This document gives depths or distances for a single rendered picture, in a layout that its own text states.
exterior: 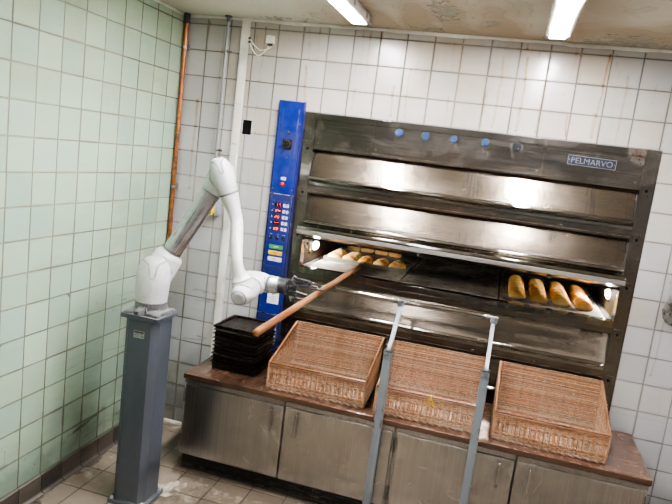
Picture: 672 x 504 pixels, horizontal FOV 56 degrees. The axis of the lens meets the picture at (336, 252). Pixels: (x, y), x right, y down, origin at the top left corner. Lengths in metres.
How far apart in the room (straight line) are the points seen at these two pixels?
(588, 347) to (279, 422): 1.73
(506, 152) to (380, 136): 0.71
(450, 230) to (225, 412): 1.61
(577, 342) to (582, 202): 0.77
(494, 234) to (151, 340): 1.91
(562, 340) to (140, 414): 2.27
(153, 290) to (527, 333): 2.03
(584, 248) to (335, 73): 1.70
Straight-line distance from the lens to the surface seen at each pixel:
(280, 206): 3.81
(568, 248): 3.64
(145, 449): 3.42
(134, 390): 3.32
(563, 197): 3.62
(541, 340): 3.72
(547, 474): 3.39
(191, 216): 3.31
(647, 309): 3.74
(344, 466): 3.51
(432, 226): 3.64
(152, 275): 3.15
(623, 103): 3.66
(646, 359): 3.81
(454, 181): 3.62
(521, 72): 3.64
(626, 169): 3.66
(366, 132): 3.71
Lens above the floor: 1.89
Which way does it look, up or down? 9 degrees down
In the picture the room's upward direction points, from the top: 7 degrees clockwise
